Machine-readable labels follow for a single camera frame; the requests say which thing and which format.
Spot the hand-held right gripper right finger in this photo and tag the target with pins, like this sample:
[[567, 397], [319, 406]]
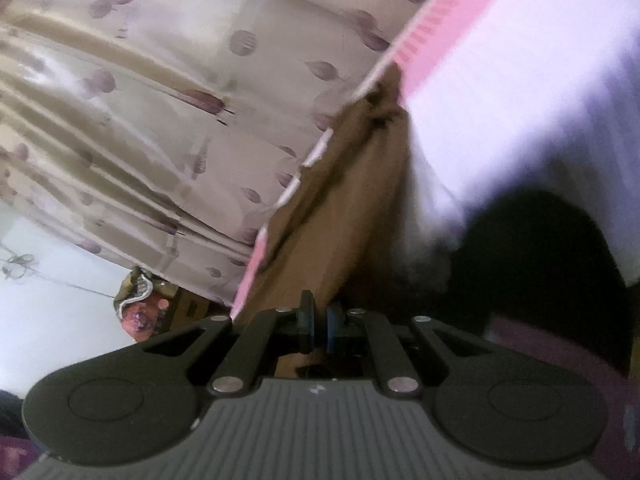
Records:
[[331, 334]]

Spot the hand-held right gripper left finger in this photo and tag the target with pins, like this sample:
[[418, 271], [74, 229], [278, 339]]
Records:
[[310, 331]]

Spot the brown shirt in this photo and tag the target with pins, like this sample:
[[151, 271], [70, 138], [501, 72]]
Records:
[[350, 185]]

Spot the cardboard box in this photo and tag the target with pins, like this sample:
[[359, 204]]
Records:
[[197, 310]]

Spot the fabric bag with white trim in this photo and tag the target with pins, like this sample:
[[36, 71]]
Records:
[[140, 310]]

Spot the beige leaf print curtain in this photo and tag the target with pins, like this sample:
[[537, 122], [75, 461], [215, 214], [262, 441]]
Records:
[[150, 110]]

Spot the pink and white blanket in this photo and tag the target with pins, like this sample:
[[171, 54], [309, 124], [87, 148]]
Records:
[[525, 85]]

